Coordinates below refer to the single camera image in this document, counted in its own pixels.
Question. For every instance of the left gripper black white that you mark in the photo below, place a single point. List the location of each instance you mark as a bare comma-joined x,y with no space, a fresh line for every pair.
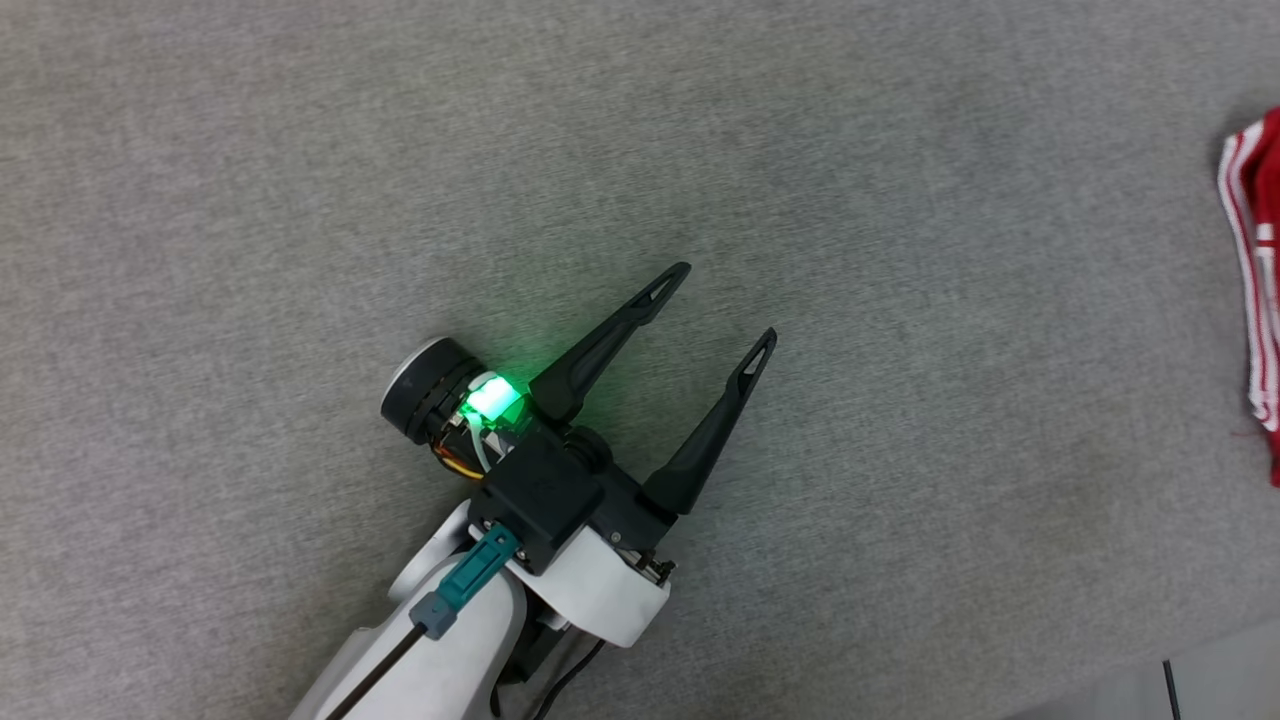
600,600

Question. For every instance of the red white basketball jersey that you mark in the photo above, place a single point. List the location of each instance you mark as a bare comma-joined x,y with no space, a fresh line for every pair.
1262,300

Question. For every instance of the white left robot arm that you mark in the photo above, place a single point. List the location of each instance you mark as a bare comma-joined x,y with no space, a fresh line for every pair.
470,670

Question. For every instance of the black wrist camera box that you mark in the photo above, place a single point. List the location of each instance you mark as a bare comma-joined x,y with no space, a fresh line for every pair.
540,500

